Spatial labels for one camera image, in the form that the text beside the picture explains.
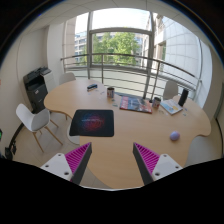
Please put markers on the purple computer mouse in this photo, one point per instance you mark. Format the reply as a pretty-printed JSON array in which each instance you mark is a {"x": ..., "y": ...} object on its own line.
[{"x": 174, "y": 136}]

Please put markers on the white chair far left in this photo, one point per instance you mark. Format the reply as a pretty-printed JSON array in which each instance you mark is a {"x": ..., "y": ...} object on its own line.
[{"x": 67, "y": 77}]

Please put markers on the light blue booklet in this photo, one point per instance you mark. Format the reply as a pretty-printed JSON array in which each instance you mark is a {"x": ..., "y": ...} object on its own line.
[{"x": 171, "y": 106}]

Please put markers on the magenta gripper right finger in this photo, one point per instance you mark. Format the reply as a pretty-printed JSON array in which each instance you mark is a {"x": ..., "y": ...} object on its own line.
[{"x": 153, "y": 166}]

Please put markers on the dark mug with print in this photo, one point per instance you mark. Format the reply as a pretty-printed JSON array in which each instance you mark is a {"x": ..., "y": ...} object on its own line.
[{"x": 110, "y": 92}]

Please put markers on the black patterned mouse pad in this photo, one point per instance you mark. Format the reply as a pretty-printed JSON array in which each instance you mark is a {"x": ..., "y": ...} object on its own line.
[{"x": 95, "y": 123}]

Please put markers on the black cylindrical speaker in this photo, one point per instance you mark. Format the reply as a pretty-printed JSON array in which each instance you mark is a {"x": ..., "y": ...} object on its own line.
[{"x": 183, "y": 97}]

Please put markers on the black office printer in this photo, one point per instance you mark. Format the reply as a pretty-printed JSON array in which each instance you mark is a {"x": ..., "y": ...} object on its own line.
[{"x": 36, "y": 88}]

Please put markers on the white chair wooden legs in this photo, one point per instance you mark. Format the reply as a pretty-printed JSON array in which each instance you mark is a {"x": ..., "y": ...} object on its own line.
[{"x": 35, "y": 122}]

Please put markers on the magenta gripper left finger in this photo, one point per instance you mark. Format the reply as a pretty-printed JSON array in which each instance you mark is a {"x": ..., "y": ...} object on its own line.
[{"x": 70, "y": 166}]

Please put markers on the red magazine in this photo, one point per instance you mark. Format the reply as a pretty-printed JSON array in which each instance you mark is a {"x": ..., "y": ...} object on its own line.
[{"x": 135, "y": 104}]

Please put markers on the metal balcony railing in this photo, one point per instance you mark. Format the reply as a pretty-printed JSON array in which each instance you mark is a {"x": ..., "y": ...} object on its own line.
[{"x": 131, "y": 74}]

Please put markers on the grey mug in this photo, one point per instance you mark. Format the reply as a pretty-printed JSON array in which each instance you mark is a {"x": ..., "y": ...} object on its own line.
[{"x": 156, "y": 102}]

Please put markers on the black stapler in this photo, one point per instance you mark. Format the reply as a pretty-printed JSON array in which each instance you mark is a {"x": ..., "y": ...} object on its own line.
[{"x": 91, "y": 87}]

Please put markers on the white chair far right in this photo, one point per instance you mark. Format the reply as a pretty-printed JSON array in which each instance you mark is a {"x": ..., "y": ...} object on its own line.
[{"x": 170, "y": 90}]

